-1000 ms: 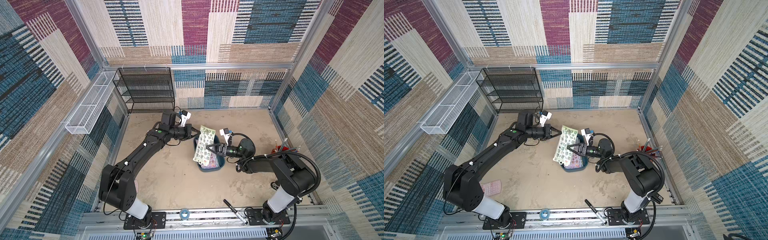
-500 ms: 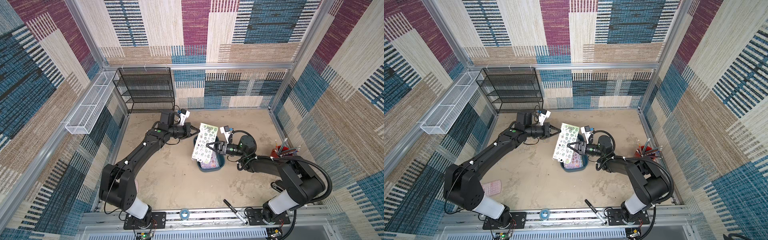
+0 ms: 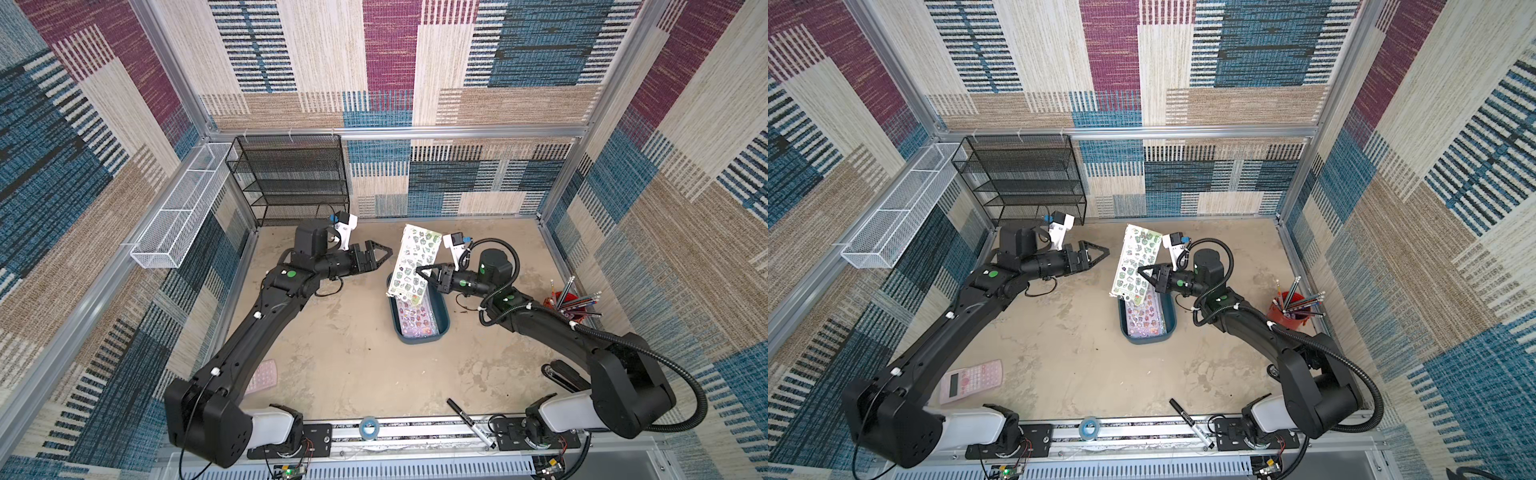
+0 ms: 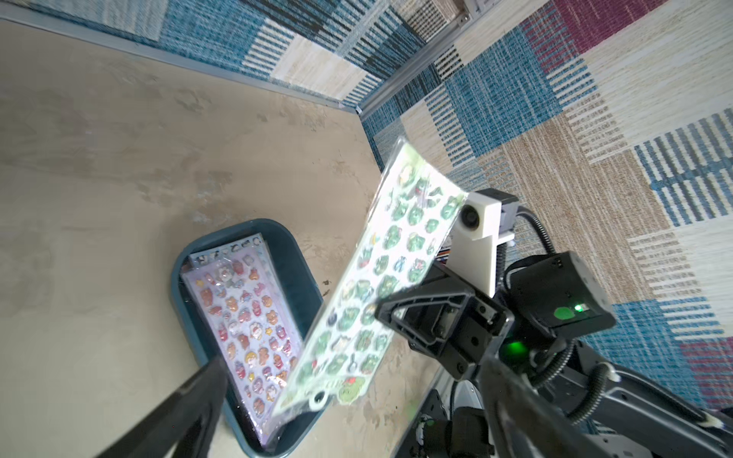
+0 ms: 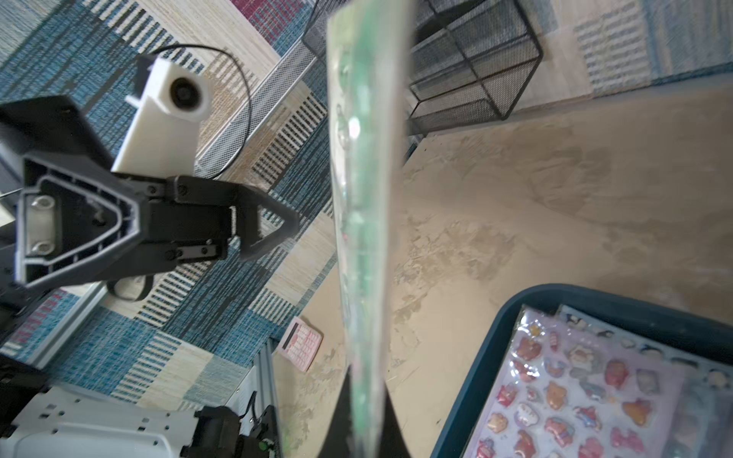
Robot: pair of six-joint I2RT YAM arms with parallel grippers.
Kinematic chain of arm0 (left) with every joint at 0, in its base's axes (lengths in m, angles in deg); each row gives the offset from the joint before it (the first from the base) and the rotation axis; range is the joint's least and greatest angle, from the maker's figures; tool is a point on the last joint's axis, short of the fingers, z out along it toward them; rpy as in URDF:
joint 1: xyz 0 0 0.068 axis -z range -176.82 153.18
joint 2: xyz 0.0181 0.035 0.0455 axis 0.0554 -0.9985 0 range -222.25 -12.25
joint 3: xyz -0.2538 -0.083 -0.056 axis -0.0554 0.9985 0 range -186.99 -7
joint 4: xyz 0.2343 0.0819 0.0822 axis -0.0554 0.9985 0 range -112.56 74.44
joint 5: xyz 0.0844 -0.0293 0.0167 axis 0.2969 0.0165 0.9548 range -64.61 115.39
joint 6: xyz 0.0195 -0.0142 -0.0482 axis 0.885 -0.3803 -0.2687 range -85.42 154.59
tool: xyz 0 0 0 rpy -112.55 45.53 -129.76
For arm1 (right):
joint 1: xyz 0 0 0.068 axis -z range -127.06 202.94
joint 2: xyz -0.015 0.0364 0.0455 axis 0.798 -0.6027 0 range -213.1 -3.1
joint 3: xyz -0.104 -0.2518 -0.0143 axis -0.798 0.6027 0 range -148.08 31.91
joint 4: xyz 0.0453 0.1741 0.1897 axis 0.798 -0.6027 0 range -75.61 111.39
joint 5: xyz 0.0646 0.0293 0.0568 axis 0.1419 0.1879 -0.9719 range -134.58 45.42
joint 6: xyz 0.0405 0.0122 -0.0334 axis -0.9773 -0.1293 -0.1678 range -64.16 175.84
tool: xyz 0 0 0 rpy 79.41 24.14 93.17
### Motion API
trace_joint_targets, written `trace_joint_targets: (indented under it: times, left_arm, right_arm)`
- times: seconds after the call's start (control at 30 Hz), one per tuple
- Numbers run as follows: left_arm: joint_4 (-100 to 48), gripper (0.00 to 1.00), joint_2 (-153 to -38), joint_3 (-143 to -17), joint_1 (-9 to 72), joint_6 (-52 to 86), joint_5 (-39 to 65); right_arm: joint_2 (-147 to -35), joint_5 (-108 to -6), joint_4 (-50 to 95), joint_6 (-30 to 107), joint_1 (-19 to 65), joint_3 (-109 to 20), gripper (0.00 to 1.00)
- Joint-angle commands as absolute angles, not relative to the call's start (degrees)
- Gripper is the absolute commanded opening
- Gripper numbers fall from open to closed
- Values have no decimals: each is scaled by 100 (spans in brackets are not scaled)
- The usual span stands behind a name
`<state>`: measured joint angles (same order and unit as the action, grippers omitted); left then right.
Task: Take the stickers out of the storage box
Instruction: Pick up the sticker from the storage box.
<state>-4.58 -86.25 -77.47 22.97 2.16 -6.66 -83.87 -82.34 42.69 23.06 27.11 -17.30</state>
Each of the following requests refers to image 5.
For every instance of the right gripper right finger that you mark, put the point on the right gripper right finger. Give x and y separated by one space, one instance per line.
392 444

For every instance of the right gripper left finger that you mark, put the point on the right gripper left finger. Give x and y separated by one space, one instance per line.
339 441

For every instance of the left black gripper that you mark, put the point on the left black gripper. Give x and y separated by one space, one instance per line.
79 221

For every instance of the pink purple sticker sheet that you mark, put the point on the pink purple sticker sheet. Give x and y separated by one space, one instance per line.
560 392

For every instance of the green sticker sheet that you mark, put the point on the green sticker sheet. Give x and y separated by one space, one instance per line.
367 57

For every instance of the teal plastic storage box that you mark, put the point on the teal plastic storage box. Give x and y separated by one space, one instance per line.
702 423

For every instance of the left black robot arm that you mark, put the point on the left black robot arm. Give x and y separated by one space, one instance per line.
39 419

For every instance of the pink calculator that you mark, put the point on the pink calculator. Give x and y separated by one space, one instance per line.
300 344

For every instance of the penguin sticker sheet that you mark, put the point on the penguin sticker sheet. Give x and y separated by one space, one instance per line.
712 376

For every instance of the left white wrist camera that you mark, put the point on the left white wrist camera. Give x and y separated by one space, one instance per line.
171 105

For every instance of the black wire mesh shelf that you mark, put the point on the black wire mesh shelf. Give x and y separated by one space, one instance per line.
471 62

